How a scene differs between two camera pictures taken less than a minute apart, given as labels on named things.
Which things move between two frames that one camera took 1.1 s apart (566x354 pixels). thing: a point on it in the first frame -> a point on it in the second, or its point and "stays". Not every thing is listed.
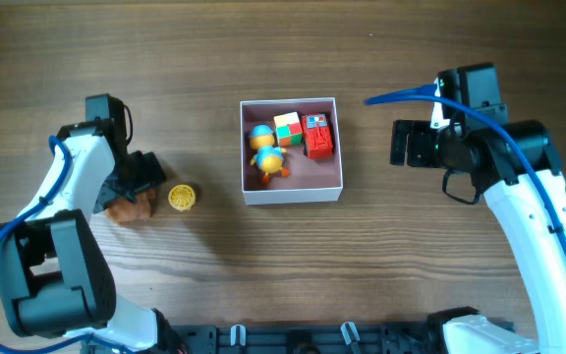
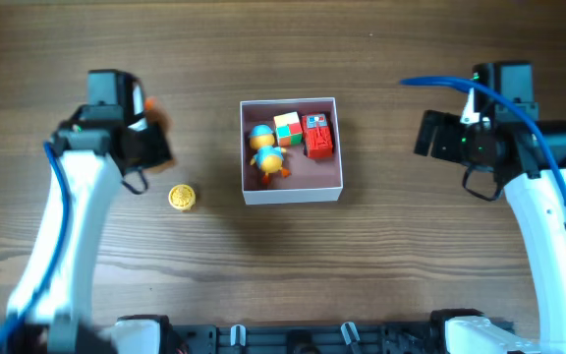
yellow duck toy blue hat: x=267 y=157 stays
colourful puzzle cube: x=289 y=129 stays
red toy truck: x=318 y=139 stays
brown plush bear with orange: x=123 y=211 -> x=154 y=113
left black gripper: x=150 y=174 -> x=160 y=151
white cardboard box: x=290 y=150 stays
